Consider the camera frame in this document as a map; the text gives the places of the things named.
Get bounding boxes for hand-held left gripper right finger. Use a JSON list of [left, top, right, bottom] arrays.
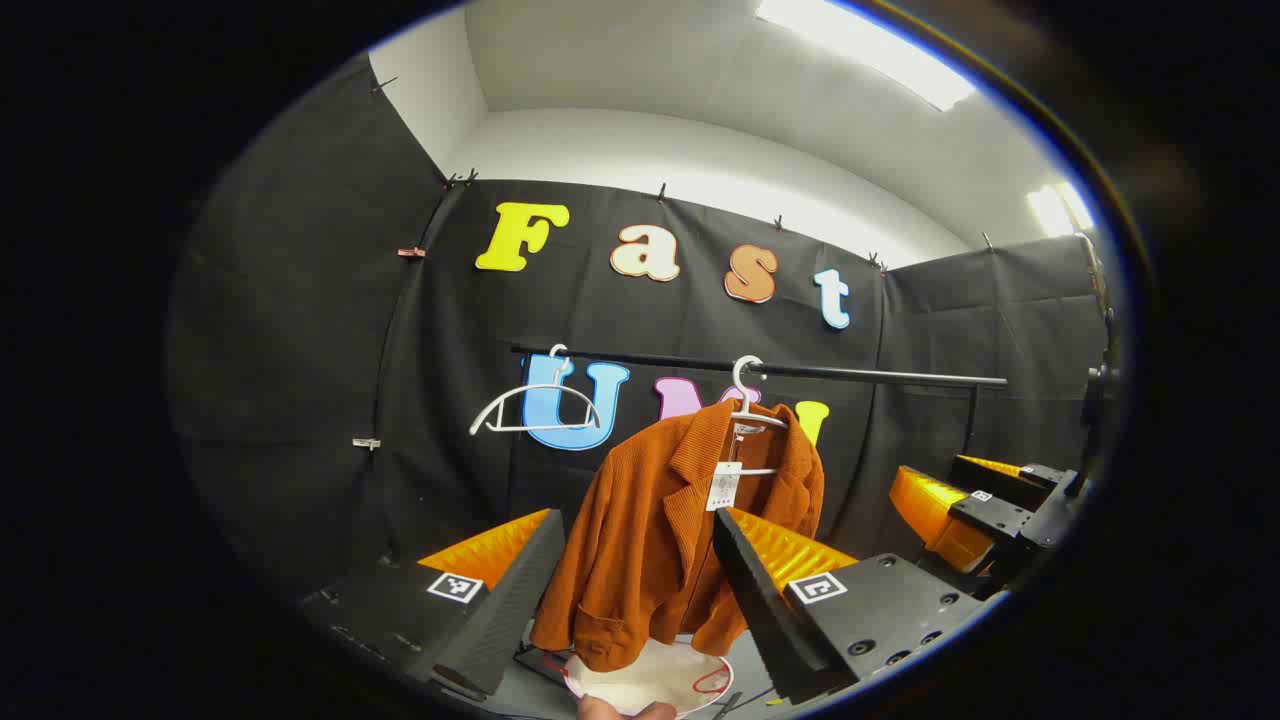
[[712, 506, 1011, 707]]

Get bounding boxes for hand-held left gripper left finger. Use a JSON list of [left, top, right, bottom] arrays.
[[295, 507, 567, 699]]

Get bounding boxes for orange corduroy jacket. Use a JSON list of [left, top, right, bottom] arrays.
[[530, 398, 826, 673]]

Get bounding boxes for white laundry hamper red handles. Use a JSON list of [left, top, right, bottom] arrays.
[[562, 638, 734, 719]]

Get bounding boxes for white plastic hanger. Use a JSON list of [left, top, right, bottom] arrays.
[[728, 355, 793, 479], [469, 344, 604, 437]]

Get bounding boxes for ceiling light panel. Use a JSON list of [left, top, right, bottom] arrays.
[[1058, 180, 1098, 231], [1027, 185, 1073, 238], [755, 0, 976, 111]]

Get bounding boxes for black backdrop cloth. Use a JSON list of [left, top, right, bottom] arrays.
[[165, 50, 1111, 641]]

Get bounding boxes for row of black clips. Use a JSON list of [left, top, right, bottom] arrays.
[[372, 77, 995, 273]]

